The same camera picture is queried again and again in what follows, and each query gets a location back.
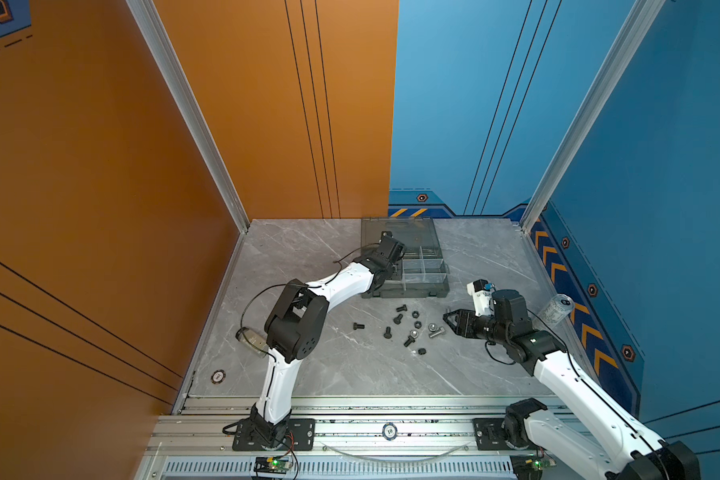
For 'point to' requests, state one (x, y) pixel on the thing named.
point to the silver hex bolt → (441, 330)
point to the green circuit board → (268, 465)
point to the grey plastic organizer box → (422, 272)
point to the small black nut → (422, 351)
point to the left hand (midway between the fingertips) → (395, 263)
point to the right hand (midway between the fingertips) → (447, 318)
